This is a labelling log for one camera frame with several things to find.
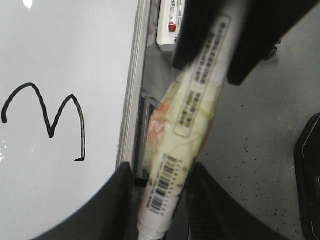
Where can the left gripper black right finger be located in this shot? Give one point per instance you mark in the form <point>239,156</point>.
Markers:
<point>214,215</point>

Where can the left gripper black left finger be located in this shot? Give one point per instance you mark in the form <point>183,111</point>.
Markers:
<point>104,217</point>

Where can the white black whiteboard marker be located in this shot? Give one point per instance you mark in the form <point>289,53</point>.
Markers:
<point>179,127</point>

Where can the black object on floor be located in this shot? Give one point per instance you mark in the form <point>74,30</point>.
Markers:
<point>307,171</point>

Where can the red capped marker in tray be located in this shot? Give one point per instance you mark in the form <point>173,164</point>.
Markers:
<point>172,17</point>

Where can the white plastic marker tray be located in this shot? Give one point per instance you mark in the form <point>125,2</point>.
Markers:
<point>167,40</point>

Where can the white whiteboard with aluminium frame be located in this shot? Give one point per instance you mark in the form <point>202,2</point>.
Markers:
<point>64,67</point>

